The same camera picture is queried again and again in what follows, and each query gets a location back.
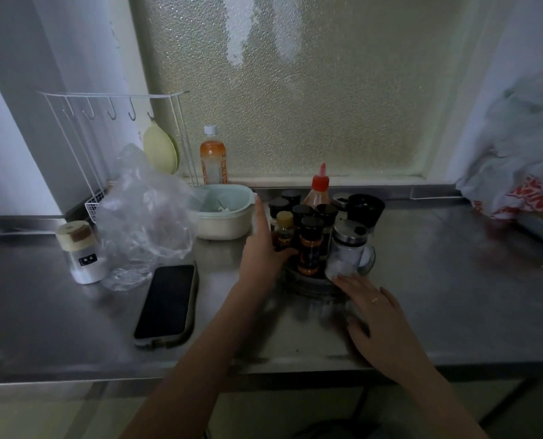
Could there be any frosted glass window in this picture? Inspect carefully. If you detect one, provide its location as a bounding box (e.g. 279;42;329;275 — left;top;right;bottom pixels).
129;0;492;185

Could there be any black smartphone in grey case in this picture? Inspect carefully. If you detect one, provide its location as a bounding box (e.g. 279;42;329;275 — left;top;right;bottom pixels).
133;264;199;349

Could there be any glass dispenser with metal lid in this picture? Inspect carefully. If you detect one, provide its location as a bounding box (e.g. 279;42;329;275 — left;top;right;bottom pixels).
325;219;368;282

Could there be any pale yellow round plate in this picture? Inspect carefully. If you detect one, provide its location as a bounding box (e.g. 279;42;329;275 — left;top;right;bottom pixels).
143;121;180;176

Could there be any white plastic colander bowl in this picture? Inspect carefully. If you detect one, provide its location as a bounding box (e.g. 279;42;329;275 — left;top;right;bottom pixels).
188;184;257;241

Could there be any orange-labelled black-lidded spice jar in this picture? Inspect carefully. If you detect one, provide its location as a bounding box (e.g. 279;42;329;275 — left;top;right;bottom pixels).
297;216;325;277

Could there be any white wire rack with hooks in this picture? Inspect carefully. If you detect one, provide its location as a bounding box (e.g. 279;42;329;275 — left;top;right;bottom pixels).
37;90;200;223

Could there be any person's left forearm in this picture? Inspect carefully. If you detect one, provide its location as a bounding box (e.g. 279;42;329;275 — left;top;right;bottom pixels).
121;281;278;439

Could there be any small yellow-lidded bottle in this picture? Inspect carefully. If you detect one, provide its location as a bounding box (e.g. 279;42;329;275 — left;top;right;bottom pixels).
273;211;295;252

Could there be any person's left hand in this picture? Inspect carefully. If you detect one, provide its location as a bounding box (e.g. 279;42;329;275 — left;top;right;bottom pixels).
238;195;300;296

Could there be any person's right hand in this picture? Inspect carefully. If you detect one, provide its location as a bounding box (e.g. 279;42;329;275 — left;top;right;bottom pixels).
333;274;431;381

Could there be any round turntable tray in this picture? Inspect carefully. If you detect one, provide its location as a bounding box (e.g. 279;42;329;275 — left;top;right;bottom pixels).
276;244;377;300

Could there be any clear crumpled plastic bag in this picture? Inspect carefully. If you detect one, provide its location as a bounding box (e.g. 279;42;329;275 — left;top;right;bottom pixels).
95;144;200;292

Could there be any black round cup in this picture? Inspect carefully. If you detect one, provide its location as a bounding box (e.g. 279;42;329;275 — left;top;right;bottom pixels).
346;194;386;230

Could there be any white plastic bag red print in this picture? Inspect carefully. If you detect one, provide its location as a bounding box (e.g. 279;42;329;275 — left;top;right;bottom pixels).
454;64;543;221

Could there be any white bottle with wooden lid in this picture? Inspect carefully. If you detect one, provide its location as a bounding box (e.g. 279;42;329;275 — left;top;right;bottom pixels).
55;220;109;285

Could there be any sauce bottle with red cap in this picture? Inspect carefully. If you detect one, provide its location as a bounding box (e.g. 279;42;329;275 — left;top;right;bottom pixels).
303;162;332;210

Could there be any person's right forearm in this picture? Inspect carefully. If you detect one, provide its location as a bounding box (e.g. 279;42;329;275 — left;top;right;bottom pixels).
390;355;490;439

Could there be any orange drink bottle white cap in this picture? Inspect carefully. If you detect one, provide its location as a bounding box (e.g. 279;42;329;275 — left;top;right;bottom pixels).
200;124;229;186

